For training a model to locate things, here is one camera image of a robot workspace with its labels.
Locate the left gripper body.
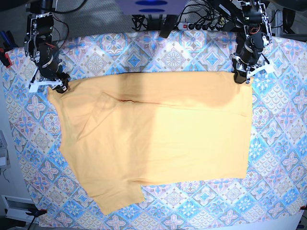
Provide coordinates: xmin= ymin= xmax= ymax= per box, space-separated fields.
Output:
xmin=230 ymin=44 xmax=275 ymax=77

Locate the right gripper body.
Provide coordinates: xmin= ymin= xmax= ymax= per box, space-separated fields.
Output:
xmin=28 ymin=57 xmax=64 ymax=92

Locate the yellow T-shirt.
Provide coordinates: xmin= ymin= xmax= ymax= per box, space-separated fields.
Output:
xmin=47 ymin=71 xmax=252 ymax=215

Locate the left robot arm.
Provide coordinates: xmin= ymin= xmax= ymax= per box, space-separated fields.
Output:
xmin=231 ymin=0 xmax=274 ymax=84

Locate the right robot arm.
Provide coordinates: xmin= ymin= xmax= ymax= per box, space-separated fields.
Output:
xmin=24 ymin=0 xmax=70 ymax=93

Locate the white power strip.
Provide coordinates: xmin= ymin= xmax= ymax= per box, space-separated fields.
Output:
xmin=177 ymin=23 xmax=222 ymax=31

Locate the black table clamp top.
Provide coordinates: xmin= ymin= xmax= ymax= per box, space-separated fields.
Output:
xmin=159 ymin=14 xmax=177 ymax=38

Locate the white box left edge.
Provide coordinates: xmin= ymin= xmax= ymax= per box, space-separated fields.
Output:
xmin=0 ymin=130 xmax=11 ymax=169

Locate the patterned blue tablecloth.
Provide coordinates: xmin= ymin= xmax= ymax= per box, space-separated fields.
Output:
xmin=0 ymin=31 xmax=307 ymax=230

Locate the orange black clamp bottom-left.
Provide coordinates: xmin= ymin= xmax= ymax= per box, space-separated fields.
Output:
xmin=26 ymin=208 xmax=47 ymax=218

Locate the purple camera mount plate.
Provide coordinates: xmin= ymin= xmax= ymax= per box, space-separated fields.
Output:
xmin=115 ymin=0 xmax=188 ymax=15

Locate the white rail bottom-left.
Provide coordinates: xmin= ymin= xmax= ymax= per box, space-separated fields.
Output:
xmin=1 ymin=195 xmax=36 ymax=223

